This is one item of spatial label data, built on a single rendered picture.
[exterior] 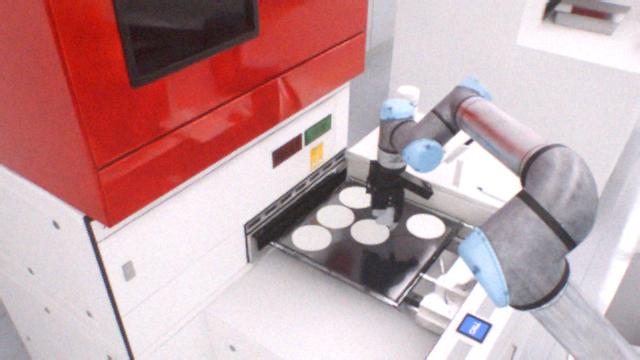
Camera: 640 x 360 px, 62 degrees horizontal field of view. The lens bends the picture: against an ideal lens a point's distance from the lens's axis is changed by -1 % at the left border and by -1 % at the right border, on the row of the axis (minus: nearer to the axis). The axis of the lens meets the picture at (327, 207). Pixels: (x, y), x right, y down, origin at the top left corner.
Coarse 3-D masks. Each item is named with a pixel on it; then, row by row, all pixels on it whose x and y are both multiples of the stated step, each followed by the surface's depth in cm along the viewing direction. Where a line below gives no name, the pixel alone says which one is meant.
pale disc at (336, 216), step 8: (328, 208) 148; (336, 208) 149; (344, 208) 149; (320, 216) 146; (328, 216) 146; (336, 216) 146; (344, 216) 146; (352, 216) 146; (328, 224) 143; (336, 224) 143; (344, 224) 143
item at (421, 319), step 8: (456, 264) 135; (464, 264) 135; (448, 272) 132; (456, 272) 132; (464, 272) 132; (456, 280) 130; (464, 280) 130; (472, 280) 130; (432, 296) 126; (440, 296) 126; (456, 304) 124; (416, 320) 122; (424, 320) 121; (432, 320) 120; (432, 328) 121; (440, 328) 119
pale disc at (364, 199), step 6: (342, 192) 155; (348, 192) 155; (354, 192) 155; (360, 192) 155; (342, 198) 152; (348, 198) 152; (354, 198) 152; (360, 198) 152; (366, 198) 152; (348, 204) 150; (354, 204) 150; (360, 204) 150; (366, 204) 150
